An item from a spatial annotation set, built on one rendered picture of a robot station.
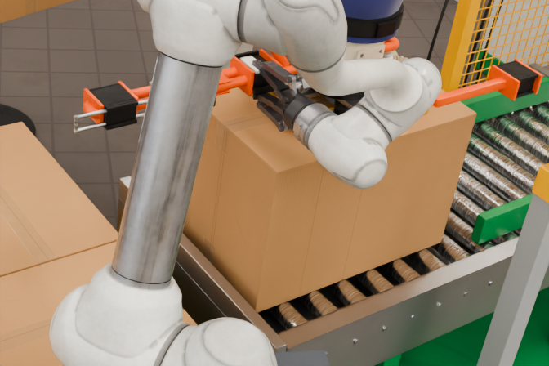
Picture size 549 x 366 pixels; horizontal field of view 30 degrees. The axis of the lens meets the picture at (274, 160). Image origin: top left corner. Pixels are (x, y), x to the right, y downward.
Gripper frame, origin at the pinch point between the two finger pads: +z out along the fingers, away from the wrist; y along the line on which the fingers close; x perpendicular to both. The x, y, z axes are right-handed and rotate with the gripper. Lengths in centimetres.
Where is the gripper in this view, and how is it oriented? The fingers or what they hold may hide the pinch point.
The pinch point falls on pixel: (252, 73)
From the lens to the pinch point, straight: 223.0
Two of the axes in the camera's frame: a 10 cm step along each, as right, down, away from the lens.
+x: 8.1, -2.4, 5.4
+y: -1.3, 8.2, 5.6
